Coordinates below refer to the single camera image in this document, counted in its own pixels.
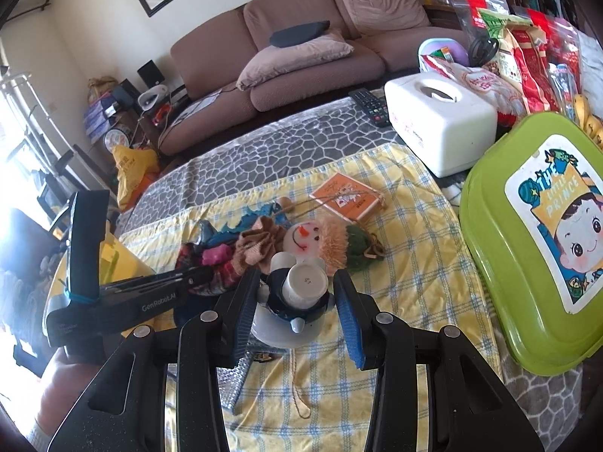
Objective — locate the dark grey cushion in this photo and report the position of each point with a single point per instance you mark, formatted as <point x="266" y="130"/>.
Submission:
<point x="297" y="34"/>

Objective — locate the blue white ceramic figurine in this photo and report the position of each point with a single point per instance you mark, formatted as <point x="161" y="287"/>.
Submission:
<point x="301" y="287"/>

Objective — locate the silver textured pouch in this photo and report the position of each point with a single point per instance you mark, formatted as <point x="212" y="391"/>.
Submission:
<point x="238" y="376"/>

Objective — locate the bunch of bananas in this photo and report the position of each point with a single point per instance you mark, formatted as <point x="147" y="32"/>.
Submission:
<point x="586" y="117"/>

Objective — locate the orange card box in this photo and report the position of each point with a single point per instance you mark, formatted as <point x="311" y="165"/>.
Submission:
<point x="344" y="195"/>

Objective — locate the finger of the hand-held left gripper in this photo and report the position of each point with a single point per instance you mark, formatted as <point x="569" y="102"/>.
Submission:
<point x="188" y="277"/>

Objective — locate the white snack bag red print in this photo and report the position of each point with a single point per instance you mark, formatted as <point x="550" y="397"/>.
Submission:
<point x="480" y="84"/>

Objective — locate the scarecrow rag doll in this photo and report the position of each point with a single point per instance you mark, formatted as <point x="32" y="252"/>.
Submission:
<point x="306" y="238"/>

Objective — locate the green plastic box cartoon label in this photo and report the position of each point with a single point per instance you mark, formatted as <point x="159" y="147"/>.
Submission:
<point x="490" y="245"/>

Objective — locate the yellow plastic box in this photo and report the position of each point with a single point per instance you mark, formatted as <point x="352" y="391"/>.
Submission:
<point x="125" y="263"/>

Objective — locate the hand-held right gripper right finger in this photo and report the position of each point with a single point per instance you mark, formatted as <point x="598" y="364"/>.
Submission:
<point x="351" y="325"/>

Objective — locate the white tissue box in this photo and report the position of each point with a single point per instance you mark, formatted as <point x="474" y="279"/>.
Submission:
<point x="438" y="127"/>

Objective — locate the brown square cushion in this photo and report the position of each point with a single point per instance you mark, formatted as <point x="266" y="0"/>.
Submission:
<point x="381" y="0"/>

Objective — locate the yellow plastic bag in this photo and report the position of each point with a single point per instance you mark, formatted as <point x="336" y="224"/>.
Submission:
<point x="134" y="169"/>

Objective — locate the black remote coloured buttons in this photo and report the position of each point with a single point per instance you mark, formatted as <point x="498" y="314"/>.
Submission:
<point x="370" y="103"/>

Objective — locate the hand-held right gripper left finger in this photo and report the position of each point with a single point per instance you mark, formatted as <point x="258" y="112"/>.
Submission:
<point x="245" y="313"/>

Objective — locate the brown sofa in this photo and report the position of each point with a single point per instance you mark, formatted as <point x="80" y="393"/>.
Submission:
<point x="212" y="47"/>

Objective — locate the white paper sheet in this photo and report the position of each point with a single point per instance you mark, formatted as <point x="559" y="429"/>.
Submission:
<point x="198" y="108"/>

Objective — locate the green white snack bag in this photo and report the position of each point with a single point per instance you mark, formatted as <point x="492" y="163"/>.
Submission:
<point x="506" y="52"/>

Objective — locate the light pink pillow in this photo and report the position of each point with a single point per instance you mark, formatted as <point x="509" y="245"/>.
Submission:
<point x="292" y="59"/>

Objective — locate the black speaker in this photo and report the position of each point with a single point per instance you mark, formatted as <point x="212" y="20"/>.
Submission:
<point x="150" y="74"/>

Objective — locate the yellow checkered cloth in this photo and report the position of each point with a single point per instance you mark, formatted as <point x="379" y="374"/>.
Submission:
<point x="414" y="263"/>

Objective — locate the stack of blue boxes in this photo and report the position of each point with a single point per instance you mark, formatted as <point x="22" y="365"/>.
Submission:
<point x="99" y="120"/>

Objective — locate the person's left forearm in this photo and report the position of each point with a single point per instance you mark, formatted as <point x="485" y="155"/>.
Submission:
<point x="66" y="386"/>

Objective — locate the purple plastic container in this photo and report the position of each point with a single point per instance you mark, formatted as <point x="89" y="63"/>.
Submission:
<point x="452" y="49"/>

